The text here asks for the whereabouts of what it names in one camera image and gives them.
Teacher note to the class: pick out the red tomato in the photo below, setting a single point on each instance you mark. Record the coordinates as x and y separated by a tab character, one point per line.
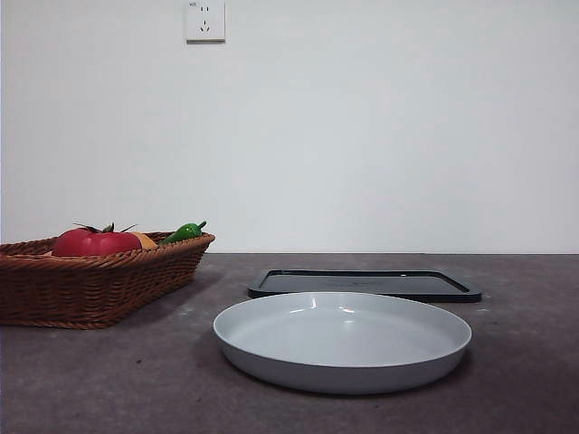
95	244

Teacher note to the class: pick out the dark rectangular tray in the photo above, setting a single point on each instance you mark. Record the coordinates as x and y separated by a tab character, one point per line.
362	284

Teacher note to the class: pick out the green pepper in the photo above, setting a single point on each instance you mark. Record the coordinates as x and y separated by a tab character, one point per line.
183	233

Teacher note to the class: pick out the grey round plate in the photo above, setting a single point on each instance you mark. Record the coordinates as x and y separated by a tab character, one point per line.
339	339

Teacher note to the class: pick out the orange-yellow round fruit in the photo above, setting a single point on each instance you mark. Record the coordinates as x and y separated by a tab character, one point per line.
147	240

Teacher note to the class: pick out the brown wicker basket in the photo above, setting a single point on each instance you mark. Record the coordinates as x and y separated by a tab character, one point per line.
90	289

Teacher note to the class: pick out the white wall socket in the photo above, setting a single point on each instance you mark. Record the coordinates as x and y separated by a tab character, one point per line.
205	22

